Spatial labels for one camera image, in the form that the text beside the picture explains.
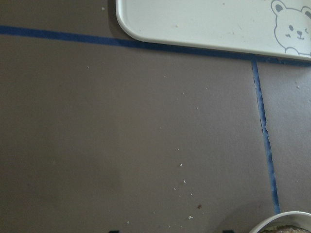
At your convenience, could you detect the bread slice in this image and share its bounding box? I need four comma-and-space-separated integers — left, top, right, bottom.
261, 225, 311, 233

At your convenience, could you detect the white round plate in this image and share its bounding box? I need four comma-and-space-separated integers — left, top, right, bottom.
250, 211, 311, 233

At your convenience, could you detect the cream bear tray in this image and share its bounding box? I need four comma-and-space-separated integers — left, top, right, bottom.
116, 0, 311, 61

